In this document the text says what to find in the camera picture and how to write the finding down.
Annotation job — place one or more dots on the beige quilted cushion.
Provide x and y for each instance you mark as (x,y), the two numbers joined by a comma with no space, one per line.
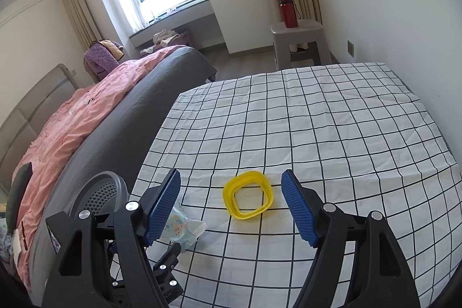
(114,47)

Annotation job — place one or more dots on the bed with grey sheet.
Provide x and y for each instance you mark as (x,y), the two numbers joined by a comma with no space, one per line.
(119,120)

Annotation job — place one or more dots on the white checked tablecloth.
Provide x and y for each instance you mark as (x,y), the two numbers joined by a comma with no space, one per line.
(325,131)

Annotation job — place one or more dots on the light blue tissue packet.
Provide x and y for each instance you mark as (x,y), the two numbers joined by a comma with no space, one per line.
(184,227)

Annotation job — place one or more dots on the purple fleece blanket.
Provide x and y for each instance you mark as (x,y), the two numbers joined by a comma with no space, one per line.
(103,57)

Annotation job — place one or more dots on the grey perforated waste bin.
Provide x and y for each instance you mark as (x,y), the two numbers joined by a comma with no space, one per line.
(104,192)

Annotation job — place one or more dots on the beige cloth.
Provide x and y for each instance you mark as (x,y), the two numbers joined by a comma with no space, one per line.
(164,36)

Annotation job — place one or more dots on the grey padded headboard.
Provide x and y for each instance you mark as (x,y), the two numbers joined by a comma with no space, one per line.
(36,102)

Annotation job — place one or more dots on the dark green pillow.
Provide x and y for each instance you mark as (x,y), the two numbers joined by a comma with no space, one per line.
(20,192)

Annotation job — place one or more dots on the grey plastic stool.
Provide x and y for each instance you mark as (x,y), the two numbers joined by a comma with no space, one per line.
(296,30)

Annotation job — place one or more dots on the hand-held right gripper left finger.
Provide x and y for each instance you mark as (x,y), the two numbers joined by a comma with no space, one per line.
(162,207)

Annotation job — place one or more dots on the grey bay window sill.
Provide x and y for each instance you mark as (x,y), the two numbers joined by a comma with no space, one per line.
(216,30)

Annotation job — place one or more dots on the wall socket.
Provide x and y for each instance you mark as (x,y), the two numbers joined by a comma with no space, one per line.
(74,71)
(350,47)

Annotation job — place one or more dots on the pink duvet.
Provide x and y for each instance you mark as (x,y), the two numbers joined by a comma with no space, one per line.
(72,120)

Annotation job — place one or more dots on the red water bottle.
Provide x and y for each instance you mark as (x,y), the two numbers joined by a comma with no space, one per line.
(288,12)

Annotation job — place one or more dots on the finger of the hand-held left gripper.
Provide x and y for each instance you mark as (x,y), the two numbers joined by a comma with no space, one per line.
(166,263)
(112,248)

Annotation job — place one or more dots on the purple box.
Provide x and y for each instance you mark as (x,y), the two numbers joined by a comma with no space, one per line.
(186,36)

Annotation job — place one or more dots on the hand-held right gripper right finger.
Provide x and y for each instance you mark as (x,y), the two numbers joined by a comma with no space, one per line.
(299,210)

